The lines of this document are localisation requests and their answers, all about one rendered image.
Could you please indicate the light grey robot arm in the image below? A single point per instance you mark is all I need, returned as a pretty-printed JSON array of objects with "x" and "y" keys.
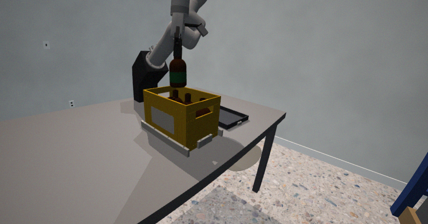
[{"x": 194, "y": 28}]

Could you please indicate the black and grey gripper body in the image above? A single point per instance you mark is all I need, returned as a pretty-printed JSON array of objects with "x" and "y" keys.
[{"x": 178, "y": 19}]

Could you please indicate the yellow translucent crate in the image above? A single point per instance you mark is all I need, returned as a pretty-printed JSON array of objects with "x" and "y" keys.
[{"x": 178, "y": 121}]

